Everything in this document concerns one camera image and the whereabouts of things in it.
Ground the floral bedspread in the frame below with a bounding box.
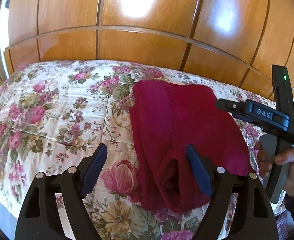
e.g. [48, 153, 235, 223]
[0, 61, 275, 239]

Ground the person's right hand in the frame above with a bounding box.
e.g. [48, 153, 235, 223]
[254, 141, 294, 197]

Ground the dark red cloth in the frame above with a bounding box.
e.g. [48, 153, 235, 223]
[129, 80, 252, 213]

